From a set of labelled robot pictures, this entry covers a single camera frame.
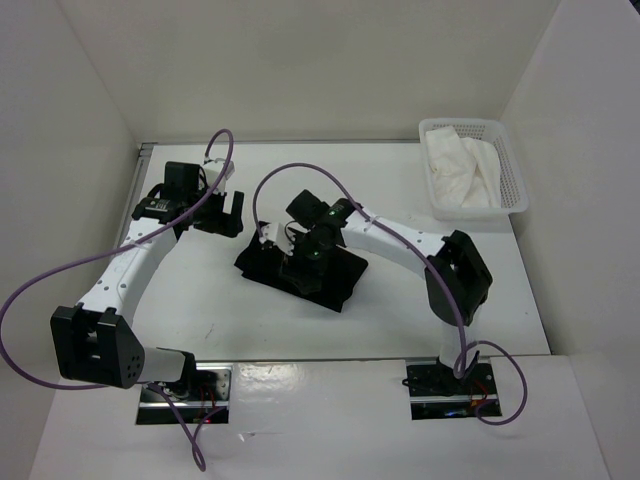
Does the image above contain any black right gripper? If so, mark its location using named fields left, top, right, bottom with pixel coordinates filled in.
left=279, top=226, right=332, bottom=294

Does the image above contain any black skirt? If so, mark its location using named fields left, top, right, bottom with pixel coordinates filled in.
left=234, top=234, right=369, bottom=313

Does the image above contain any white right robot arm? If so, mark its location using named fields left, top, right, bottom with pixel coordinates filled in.
left=286, top=190, right=493, bottom=393

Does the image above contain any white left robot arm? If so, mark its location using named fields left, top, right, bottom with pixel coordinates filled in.
left=50, top=159, right=244, bottom=400

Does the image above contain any white skirt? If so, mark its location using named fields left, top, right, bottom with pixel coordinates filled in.
left=424, top=126, right=501, bottom=208

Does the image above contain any white perforated plastic basket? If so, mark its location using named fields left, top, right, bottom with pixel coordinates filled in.
left=418, top=118, right=528, bottom=220

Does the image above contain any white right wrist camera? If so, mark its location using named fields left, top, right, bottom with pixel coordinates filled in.
left=259, top=222, right=294, bottom=256

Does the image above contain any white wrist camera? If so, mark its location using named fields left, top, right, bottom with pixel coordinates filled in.
left=203, top=158, right=235, bottom=194
left=259, top=222, right=294, bottom=256

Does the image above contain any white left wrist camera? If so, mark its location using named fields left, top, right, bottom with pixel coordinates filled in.
left=203, top=158, right=235, bottom=194

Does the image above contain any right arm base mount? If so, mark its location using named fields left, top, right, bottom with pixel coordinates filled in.
left=401, top=361, right=502, bottom=420

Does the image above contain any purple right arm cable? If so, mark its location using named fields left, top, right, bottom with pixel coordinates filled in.
left=252, top=163, right=527, bottom=426

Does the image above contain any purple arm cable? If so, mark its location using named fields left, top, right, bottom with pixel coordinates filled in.
left=0, top=129, right=235, bottom=473
left=252, top=163, right=527, bottom=426

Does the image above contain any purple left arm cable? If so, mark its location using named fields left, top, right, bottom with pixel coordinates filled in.
left=0, top=129, right=235, bottom=473

